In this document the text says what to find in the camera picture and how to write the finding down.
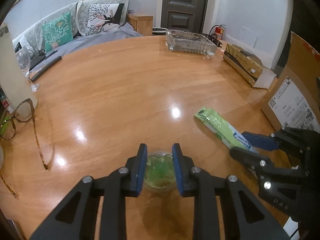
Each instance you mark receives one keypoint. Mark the white thermos bottle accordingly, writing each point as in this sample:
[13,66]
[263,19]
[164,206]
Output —
[13,83]

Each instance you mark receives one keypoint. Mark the teal tree pillow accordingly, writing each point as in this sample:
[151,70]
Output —
[58,32]

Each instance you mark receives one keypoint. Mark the wine glass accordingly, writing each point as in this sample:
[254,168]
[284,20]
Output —
[24,62]

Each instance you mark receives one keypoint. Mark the brown cardboard box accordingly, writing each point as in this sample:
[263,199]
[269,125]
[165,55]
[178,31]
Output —
[294,100]

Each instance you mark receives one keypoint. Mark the red fire extinguisher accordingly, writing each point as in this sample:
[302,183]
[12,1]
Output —
[217,31]

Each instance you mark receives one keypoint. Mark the wooden side table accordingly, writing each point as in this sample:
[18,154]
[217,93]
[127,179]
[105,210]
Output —
[142,24]

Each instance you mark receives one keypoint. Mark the white tree pillow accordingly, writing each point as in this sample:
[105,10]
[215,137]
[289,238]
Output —
[103,17]

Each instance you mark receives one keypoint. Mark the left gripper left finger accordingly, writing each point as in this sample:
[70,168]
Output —
[75,217]

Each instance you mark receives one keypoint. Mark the dark entrance door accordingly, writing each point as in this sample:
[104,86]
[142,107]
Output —
[186,15]

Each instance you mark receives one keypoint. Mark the grey sofa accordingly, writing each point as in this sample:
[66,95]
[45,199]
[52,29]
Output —
[79,17]

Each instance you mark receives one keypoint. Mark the grey trash bin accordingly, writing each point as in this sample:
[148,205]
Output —
[158,31]

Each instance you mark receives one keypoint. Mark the green jelly cup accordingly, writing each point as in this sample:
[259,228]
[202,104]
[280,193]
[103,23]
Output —
[159,174]

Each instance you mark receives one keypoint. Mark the glass ashtray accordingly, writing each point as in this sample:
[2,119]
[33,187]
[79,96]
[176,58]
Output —
[184,41]

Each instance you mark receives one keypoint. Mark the small gold cardboard box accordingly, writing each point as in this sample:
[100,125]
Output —
[249,66]

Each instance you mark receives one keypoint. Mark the tortoiseshell eyeglasses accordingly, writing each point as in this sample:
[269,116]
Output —
[22,170]

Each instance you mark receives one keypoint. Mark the white black small pillow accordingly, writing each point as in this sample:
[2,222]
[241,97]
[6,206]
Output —
[23,43]

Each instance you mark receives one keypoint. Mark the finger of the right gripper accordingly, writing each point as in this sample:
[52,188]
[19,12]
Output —
[261,141]
[248,159]

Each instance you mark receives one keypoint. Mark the green white candy pack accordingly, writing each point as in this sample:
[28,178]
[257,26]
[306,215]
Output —
[223,129]

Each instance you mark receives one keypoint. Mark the black remote control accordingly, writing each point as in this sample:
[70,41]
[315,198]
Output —
[46,68]

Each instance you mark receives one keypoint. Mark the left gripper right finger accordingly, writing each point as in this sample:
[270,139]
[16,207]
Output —
[223,206]

